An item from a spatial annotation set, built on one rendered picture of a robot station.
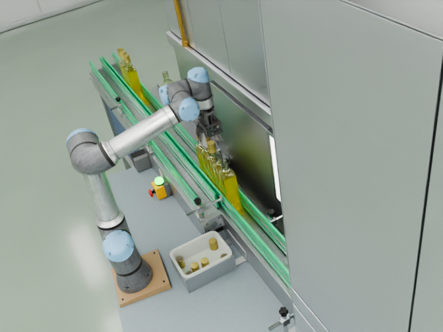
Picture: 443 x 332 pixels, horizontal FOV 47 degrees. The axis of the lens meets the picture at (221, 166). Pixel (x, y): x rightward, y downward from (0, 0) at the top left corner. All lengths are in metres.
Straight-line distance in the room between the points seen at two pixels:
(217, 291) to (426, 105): 1.60
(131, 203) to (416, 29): 2.13
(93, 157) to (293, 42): 1.14
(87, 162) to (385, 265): 1.21
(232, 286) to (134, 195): 0.80
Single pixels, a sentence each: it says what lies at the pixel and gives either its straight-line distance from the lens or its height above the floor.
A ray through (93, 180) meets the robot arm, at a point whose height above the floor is 1.23.
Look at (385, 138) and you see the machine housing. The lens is 0.64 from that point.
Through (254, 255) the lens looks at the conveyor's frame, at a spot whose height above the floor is 0.87.
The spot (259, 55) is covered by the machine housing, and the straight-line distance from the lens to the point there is 1.74.
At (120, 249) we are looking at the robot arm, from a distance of 1.98.
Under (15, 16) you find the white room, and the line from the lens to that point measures 7.78.
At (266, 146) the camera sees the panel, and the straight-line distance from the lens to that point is 1.89.
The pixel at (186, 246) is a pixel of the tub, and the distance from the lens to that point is 2.13.
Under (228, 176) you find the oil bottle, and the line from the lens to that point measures 2.03.
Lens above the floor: 2.36
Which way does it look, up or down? 38 degrees down
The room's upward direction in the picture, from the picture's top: 11 degrees counter-clockwise
